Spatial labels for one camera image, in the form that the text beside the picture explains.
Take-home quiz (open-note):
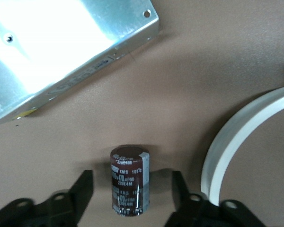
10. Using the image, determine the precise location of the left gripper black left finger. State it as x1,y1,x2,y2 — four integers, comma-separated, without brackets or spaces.
0,169,95,227

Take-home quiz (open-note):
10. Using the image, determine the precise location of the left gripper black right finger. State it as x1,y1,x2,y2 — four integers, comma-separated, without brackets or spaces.
164,170,268,227

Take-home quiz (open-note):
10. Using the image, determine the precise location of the small black connector block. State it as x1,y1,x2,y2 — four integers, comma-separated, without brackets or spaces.
109,144,151,216

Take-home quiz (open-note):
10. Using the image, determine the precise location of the brown table mat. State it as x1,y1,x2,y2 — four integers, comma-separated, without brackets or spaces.
0,0,284,227

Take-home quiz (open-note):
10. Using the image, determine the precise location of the silver metal box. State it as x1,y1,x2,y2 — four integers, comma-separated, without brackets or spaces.
0,0,160,127

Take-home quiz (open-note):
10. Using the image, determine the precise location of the white half-ring pipe clamp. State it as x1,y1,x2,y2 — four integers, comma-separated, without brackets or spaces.
200,84,284,207

